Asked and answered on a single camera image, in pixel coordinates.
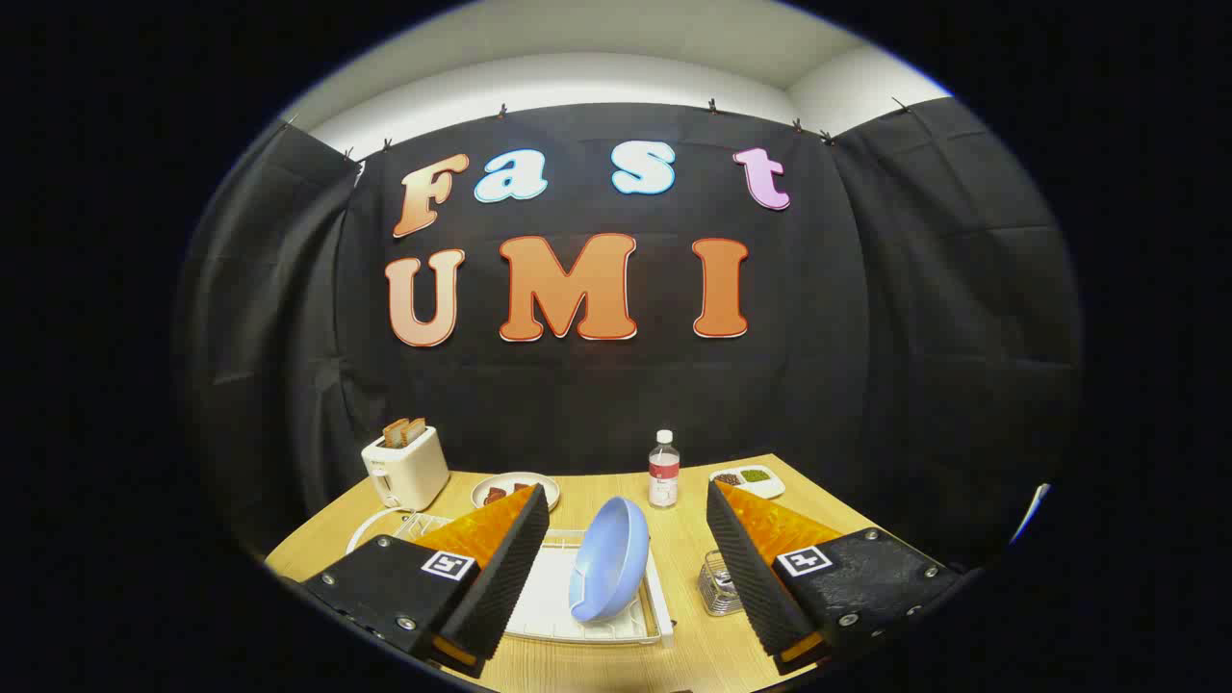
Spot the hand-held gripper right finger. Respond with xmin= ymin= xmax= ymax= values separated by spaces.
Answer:
xmin=706 ymin=478 xmax=963 ymax=675

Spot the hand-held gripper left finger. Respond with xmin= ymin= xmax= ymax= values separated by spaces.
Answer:
xmin=300 ymin=484 xmax=552 ymax=680

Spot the metal wire basket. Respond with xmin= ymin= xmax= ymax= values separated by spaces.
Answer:
xmin=698 ymin=549 xmax=747 ymax=617

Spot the white wire dish rack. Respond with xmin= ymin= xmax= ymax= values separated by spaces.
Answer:
xmin=395 ymin=510 xmax=675 ymax=648

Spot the blue plate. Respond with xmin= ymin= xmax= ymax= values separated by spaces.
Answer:
xmin=568 ymin=496 xmax=652 ymax=624

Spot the white divided bean dish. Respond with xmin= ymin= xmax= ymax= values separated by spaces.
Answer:
xmin=709 ymin=465 xmax=786 ymax=501

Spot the beige plate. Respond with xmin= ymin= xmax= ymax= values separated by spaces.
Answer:
xmin=471 ymin=472 xmax=560 ymax=511

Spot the white drip tray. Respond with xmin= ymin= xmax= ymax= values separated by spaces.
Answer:
xmin=505 ymin=549 xmax=665 ymax=644

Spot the clear bottle with red label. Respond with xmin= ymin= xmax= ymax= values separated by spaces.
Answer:
xmin=648 ymin=429 xmax=681 ymax=509

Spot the cream toaster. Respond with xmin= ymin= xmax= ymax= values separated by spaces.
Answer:
xmin=361 ymin=425 xmax=450 ymax=512

